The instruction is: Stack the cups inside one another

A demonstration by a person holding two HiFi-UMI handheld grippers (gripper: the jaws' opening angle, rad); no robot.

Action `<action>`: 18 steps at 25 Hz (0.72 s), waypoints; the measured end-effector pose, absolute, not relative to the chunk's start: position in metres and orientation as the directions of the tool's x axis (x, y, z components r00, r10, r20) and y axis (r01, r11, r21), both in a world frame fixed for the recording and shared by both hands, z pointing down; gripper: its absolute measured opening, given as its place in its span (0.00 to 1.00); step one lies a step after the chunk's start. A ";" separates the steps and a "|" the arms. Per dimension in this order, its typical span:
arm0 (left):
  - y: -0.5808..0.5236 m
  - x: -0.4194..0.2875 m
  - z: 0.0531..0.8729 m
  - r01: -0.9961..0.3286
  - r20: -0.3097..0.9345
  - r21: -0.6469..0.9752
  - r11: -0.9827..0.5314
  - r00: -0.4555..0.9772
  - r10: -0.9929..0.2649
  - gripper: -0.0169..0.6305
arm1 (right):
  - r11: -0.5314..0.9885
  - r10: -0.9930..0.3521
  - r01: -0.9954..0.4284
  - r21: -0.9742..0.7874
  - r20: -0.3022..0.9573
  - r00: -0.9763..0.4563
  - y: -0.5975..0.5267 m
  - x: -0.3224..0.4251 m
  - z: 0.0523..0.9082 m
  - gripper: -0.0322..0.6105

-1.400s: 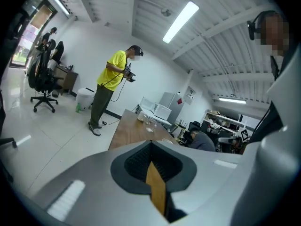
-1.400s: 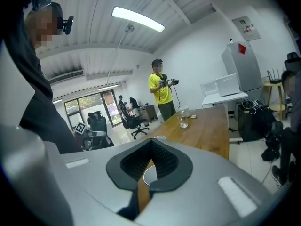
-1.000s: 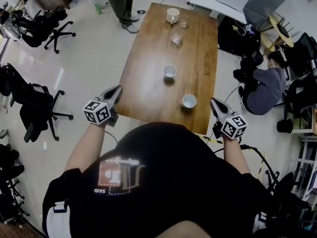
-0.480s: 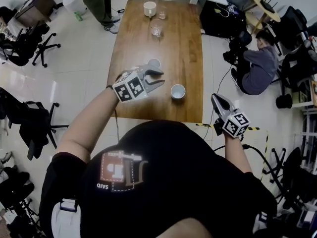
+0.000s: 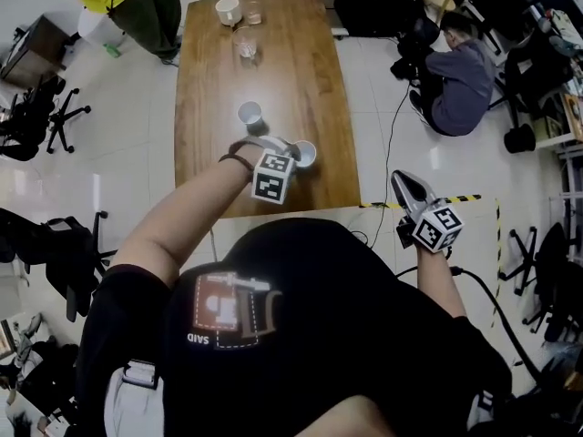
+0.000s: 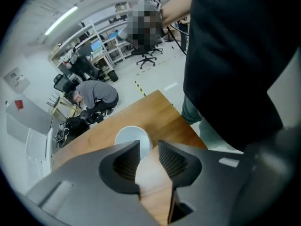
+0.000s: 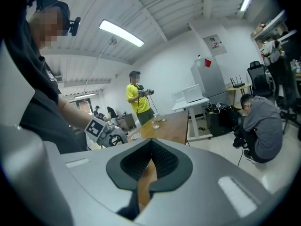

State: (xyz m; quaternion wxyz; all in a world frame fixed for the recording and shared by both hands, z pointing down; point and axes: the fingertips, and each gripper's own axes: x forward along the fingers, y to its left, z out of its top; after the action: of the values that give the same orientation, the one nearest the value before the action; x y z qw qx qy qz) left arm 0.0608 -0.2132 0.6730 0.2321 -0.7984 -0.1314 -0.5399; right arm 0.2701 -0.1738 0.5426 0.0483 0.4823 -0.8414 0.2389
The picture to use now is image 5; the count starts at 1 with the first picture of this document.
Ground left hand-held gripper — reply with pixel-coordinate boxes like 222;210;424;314
229;135;303;206

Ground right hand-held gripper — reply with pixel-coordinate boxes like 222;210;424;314
390;169;464;254

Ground person's left forearm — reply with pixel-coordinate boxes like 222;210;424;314
108;152;256;289

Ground person's right forearm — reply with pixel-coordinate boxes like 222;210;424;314
413;248;468;320

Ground person's left hand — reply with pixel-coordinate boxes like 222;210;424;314
239;145;268;168

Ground wooden table with metal legs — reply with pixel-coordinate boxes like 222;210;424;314
173;0;363;220

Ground yellow black hazard tape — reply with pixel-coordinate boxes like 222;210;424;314
359;193;502;331

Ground large clear glass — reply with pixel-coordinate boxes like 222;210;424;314
231;25;259;59

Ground black floor equipment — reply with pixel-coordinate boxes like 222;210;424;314
390;18;441;81

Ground white ceramic mug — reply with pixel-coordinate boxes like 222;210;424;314
214;0;241;26

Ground person's black t-shirt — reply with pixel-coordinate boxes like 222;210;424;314
75;218;514;437

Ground white cluttered desk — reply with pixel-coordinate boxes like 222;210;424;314
532;88;583;154

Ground black equipment case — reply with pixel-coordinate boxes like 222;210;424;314
334;0;424;40

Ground white toilet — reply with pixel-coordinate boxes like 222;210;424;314
77;6;127;49

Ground brown wooden cabinet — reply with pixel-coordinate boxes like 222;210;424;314
0;14;69;90

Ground thin black floor cable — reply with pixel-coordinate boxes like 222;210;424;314
366;84;411;249

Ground dark bead bracelet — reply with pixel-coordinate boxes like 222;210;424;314
218;151;255;173

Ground thick black gripper cable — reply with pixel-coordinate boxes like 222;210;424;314
395;265;543;384

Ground white shoulder strap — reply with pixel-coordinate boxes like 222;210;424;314
103;360;165;437
466;389;496;432

